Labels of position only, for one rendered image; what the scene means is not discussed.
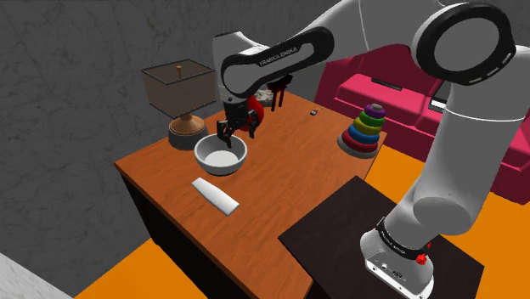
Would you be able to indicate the crimson pink sofa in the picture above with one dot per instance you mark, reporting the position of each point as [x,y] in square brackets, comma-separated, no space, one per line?
[372,99]

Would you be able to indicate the red rounded object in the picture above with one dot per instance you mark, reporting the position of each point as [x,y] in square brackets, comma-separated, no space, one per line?
[259,108]

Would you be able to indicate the grey rough lump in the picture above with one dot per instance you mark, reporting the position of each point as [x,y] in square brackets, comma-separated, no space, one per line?
[264,96]

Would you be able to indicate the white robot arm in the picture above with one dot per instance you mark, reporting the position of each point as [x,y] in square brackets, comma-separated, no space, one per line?
[459,165]

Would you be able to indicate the dark robot stand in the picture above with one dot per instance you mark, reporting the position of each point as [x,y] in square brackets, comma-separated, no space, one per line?
[331,236]

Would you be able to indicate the dark red small stool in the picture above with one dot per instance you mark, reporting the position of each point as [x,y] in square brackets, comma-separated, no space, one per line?
[278,88]

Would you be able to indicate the brown shade table lamp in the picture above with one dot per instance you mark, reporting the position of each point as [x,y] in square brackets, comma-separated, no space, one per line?
[178,89]

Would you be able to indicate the white bowl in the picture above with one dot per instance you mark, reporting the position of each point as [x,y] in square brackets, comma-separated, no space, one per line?
[220,159]

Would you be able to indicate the white flat bar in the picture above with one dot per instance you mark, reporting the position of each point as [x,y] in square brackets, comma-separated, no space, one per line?
[215,196]

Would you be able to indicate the small black object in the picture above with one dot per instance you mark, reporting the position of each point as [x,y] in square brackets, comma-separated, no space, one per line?
[315,112]

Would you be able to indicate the brown wooden desk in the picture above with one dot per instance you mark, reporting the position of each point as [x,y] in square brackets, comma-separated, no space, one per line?
[285,165]

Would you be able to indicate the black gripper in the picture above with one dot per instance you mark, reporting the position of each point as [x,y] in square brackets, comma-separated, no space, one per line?
[236,115]

